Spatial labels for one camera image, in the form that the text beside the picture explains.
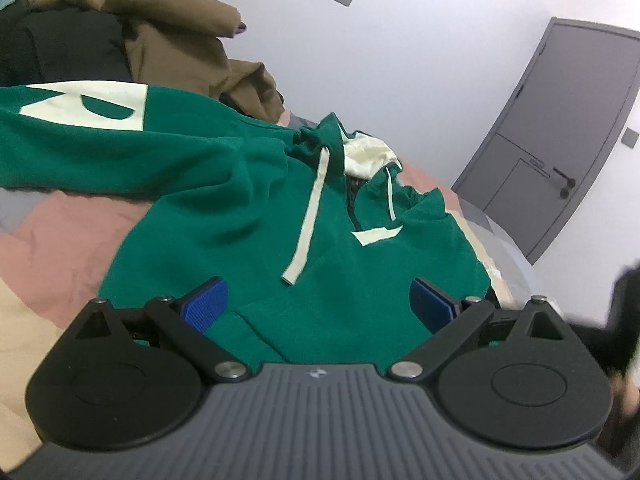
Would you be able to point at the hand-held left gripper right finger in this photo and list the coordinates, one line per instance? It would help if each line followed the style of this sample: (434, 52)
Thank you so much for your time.
(430, 305)

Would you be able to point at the green hoodie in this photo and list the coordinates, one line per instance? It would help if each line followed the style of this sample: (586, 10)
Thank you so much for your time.
(250, 220)

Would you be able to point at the grey door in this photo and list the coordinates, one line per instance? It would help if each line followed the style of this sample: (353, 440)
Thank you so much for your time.
(565, 125)

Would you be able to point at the patchwork blanket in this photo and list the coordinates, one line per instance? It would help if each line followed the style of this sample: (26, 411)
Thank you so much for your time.
(50, 240)

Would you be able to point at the grey wall switch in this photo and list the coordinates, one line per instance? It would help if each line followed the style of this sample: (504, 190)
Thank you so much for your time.
(631, 137)

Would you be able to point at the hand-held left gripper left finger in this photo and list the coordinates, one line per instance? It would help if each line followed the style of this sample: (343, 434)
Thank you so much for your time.
(206, 305)

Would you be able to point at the brown jacket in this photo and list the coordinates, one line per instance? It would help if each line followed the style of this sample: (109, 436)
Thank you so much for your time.
(165, 45)

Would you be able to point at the black garment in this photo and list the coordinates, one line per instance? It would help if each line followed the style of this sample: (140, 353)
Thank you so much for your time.
(65, 50)

